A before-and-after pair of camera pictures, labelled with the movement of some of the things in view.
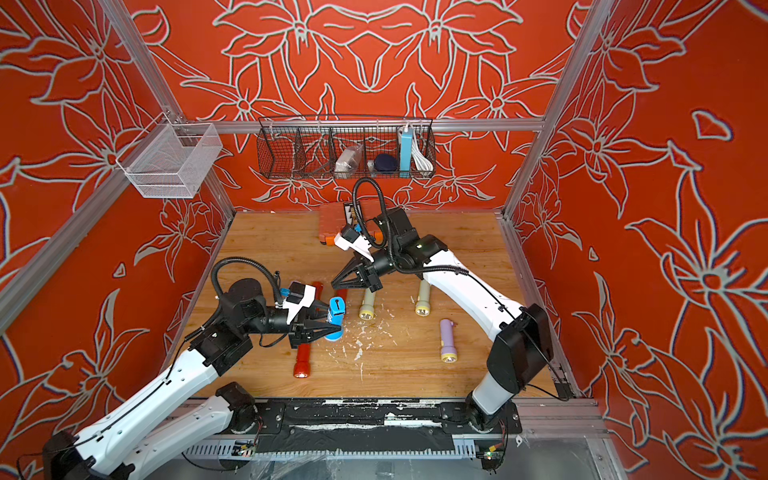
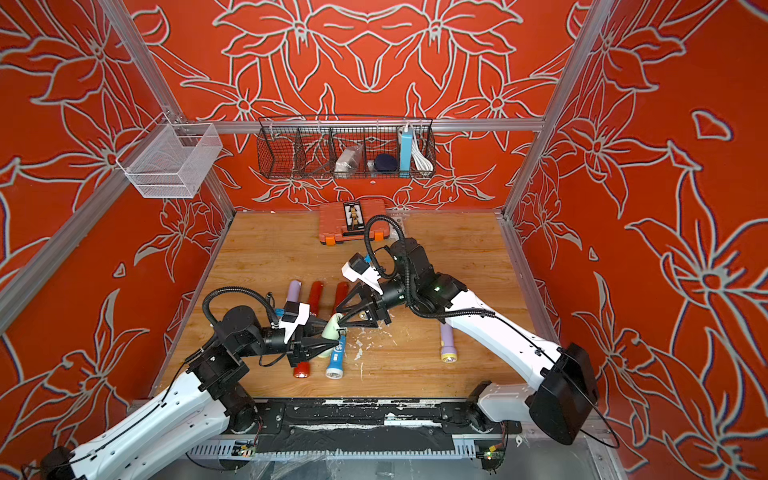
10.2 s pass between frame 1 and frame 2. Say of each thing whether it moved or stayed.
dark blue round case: stayed
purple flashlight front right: stayed
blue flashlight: moved
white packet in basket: stayed
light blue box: stayed
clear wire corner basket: stayed
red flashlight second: stayed
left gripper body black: moved
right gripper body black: moved
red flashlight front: stayed
